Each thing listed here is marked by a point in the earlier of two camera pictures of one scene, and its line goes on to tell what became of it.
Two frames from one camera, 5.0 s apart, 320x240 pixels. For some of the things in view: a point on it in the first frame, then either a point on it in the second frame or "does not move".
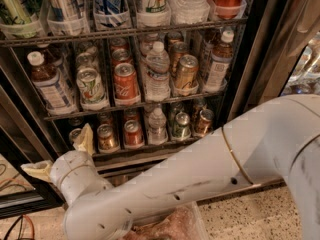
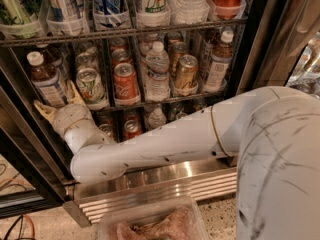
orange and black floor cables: x=21 y=217 does not move
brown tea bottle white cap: x=51 y=86 does not move
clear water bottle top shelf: x=189 y=3 does not move
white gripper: x=67 y=165 -> x=67 y=116
